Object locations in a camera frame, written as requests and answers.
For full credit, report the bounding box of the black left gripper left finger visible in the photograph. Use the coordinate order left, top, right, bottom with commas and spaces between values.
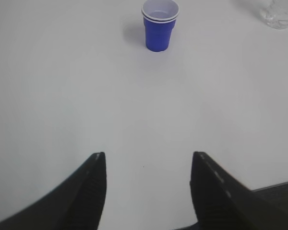
0, 152, 107, 230

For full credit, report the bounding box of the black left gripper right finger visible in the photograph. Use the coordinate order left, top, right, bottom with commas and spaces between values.
190, 151, 288, 230

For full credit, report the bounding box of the clear Wahaha water bottle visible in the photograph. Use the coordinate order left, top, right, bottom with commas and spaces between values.
260, 0, 288, 30

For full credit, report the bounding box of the blue paper cup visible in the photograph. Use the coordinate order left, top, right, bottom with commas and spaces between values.
141, 0, 179, 52

